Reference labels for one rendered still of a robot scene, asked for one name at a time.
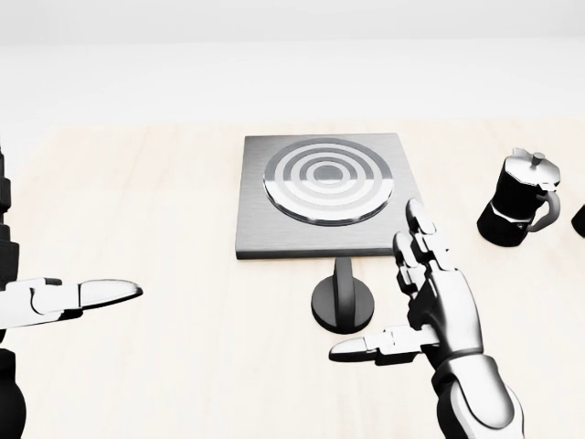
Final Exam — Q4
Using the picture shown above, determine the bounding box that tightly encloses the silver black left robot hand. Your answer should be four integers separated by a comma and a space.
0, 136, 144, 349

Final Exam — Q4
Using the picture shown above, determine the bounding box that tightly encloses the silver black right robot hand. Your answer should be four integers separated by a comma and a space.
328, 197, 485, 368

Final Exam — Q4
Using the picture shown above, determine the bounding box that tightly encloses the round black stove knob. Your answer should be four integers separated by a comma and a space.
310, 256, 377, 332

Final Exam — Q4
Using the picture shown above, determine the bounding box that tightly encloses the flat grey ringed stove plate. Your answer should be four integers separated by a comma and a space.
235, 133, 424, 262

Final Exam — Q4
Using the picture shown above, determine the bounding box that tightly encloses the black silver moka pot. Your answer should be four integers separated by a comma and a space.
475, 146, 563, 248

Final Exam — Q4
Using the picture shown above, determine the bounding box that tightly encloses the black rounded object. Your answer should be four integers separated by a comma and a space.
570, 204, 585, 240

